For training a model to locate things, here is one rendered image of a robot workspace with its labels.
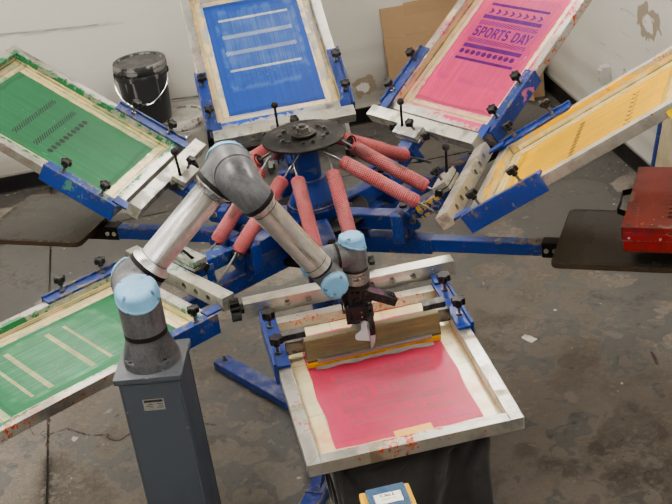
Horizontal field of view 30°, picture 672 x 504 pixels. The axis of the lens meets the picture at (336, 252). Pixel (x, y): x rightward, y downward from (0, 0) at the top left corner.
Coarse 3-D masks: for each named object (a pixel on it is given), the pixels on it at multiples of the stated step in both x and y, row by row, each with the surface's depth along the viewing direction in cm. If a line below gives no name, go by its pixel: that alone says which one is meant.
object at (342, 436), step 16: (304, 352) 378; (336, 368) 368; (352, 368) 367; (320, 384) 361; (320, 400) 354; (336, 400) 353; (336, 416) 346; (400, 416) 342; (336, 432) 339; (352, 432) 338; (368, 432) 337; (384, 432) 336; (336, 448) 333
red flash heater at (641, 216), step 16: (640, 176) 422; (656, 176) 420; (640, 192) 411; (656, 192) 409; (640, 208) 401; (656, 208) 399; (624, 224) 392; (640, 224) 391; (656, 224) 390; (624, 240) 393; (640, 240) 391; (656, 240) 390
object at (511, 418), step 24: (432, 288) 395; (312, 312) 392; (336, 312) 391; (480, 360) 355; (288, 384) 357; (504, 384) 343; (288, 408) 352; (504, 408) 333; (432, 432) 328; (456, 432) 327; (480, 432) 328; (504, 432) 330; (312, 456) 325; (336, 456) 324; (360, 456) 324; (384, 456) 325
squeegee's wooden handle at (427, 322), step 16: (384, 320) 369; (400, 320) 368; (416, 320) 368; (432, 320) 369; (320, 336) 365; (336, 336) 365; (352, 336) 366; (384, 336) 368; (400, 336) 369; (416, 336) 370; (320, 352) 366; (336, 352) 367
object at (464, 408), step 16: (400, 352) 371; (416, 352) 370; (432, 352) 369; (448, 368) 360; (448, 384) 353; (464, 384) 352; (464, 400) 345; (416, 416) 341; (432, 416) 340; (448, 416) 339; (464, 416) 338; (480, 416) 337
